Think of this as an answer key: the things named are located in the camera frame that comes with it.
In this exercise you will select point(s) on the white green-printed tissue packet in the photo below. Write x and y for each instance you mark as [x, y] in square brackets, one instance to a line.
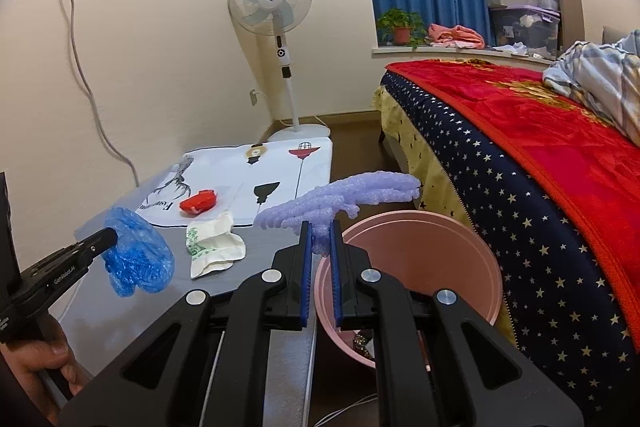
[215, 252]

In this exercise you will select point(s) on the blue plastic bag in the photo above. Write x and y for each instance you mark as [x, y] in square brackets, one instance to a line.
[140, 262]

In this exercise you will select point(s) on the purple foam net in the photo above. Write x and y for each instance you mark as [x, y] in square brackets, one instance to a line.
[350, 192]

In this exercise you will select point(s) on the potted green plant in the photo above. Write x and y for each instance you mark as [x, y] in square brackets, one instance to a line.
[401, 36]

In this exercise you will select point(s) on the clear storage bin purple lid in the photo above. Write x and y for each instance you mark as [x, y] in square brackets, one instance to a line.
[520, 29]

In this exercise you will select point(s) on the pink folded cloth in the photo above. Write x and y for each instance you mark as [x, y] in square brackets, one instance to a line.
[455, 36]

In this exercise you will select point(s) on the red crumpled wrapper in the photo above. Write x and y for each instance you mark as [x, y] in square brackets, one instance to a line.
[200, 201]

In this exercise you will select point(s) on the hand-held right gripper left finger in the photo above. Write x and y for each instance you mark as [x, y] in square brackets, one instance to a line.
[306, 277]

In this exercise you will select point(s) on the blue plaid quilt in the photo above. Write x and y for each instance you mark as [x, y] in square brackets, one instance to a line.
[600, 72]

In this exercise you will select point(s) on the person's left hand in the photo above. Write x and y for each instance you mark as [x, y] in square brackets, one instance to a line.
[45, 352]

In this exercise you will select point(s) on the white printed cloth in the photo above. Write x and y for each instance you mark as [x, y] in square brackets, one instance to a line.
[225, 167]

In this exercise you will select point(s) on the white cloth on sill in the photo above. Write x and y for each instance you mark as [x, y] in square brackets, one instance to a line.
[510, 48]

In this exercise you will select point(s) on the red blanket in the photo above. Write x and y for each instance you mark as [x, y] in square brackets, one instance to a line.
[525, 117]

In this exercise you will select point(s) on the pink plastic bucket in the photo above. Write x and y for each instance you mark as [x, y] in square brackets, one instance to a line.
[400, 237]

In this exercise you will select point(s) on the dark patterned wrapper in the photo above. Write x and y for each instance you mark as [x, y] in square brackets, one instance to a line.
[361, 342]

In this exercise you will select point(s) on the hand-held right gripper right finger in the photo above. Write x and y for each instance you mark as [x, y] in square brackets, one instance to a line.
[336, 287]

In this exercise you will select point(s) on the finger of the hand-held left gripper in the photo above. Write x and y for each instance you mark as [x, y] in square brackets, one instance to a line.
[75, 257]

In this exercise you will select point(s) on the small low wall outlet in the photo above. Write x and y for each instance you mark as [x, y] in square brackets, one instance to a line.
[253, 97]

